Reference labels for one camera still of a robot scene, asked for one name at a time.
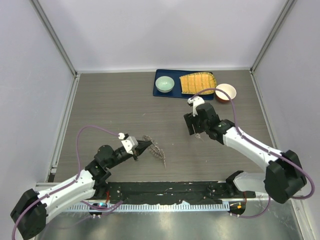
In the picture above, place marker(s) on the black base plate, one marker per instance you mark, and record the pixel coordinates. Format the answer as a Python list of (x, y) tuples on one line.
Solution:
[(171, 192)]

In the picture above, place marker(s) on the pale green bowl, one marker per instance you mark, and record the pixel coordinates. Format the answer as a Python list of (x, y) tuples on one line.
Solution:
[(164, 84)]

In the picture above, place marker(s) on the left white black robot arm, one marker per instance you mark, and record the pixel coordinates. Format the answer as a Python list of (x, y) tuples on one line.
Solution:
[(35, 209)]

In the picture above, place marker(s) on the slotted white cable duct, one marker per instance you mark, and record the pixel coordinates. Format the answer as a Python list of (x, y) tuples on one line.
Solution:
[(139, 208)]

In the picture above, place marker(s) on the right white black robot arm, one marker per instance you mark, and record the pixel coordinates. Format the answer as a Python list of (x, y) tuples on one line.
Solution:
[(280, 179)]

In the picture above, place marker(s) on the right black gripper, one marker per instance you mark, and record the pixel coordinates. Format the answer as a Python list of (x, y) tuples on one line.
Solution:
[(189, 118)]

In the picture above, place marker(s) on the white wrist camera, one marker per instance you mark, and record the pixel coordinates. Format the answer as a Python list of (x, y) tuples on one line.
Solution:
[(128, 142), (194, 103)]

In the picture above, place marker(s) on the metal disc with keyrings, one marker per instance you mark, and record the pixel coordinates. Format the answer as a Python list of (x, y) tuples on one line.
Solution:
[(155, 150)]

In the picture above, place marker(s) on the dark blue tray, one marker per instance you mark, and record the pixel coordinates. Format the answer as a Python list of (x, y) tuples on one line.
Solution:
[(177, 90)]

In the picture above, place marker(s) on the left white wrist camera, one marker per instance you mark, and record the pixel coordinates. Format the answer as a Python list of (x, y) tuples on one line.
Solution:
[(128, 142)]

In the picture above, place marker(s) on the yellow woven bamboo basket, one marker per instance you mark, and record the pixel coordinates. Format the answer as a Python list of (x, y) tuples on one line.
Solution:
[(195, 82)]

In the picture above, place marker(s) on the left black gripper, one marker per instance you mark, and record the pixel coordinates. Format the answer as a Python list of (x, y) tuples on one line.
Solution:
[(142, 145)]

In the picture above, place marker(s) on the brown bowl white inside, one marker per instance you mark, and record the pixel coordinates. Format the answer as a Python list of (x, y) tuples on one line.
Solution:
[(225, 92)]

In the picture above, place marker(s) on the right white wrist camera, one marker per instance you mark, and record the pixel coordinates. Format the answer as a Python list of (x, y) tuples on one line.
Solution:
[(194, 103)]

